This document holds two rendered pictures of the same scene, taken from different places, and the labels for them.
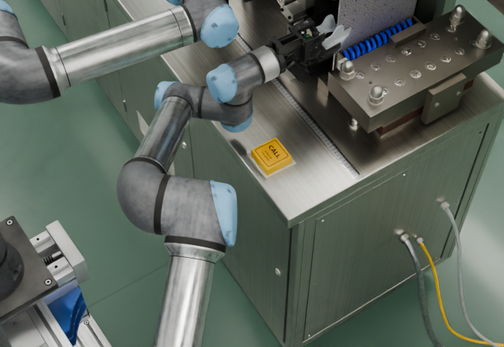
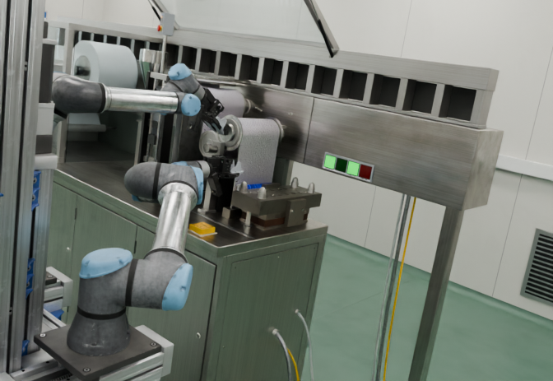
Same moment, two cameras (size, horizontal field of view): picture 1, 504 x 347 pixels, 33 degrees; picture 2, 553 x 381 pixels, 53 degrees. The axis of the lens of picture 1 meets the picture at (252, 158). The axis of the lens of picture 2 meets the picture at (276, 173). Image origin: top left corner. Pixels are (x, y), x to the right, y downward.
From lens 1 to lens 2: 1.31 m
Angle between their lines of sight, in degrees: 46
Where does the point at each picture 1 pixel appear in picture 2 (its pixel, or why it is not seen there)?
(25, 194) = not seen: outside the picture
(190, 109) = not seen: hidden behind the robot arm
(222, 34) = (192, 105)
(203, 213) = (186, 172)
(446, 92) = (297, 204)
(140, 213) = (146, 173)
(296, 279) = (214, 327)
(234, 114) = not seen: hidden behind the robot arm
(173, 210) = (167, 170)
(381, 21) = (257, 177)
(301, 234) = (222, 271)
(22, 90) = (85, 92)
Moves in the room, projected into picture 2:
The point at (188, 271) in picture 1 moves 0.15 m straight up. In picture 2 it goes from (178, 197) to (184, 146)
